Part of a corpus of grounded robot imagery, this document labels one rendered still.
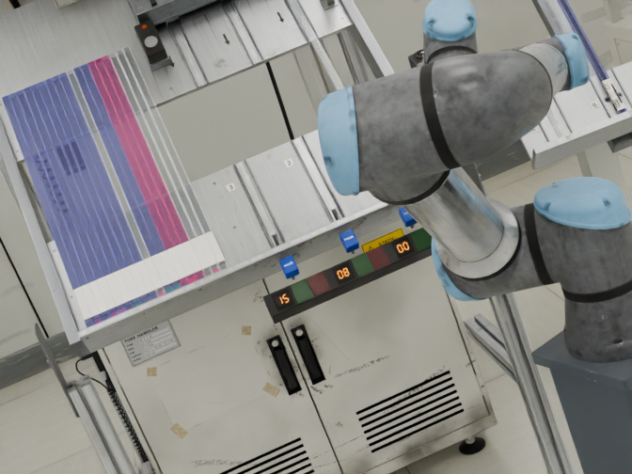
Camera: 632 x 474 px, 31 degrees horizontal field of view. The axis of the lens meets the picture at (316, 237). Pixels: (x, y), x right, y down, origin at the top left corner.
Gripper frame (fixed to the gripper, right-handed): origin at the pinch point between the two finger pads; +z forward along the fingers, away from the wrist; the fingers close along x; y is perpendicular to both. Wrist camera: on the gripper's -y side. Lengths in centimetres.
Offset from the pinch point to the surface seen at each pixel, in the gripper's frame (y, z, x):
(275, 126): -114, 162, -3
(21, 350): -87, 188, -111
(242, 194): -6.9, 5.8, -34.4
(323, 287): 14.9, 6.7, -28.6
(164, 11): -47, 2, -33
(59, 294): -2, 5, -69
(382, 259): 14.4, 6.7, -17.7
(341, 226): 7.1, 4.0, -21.7
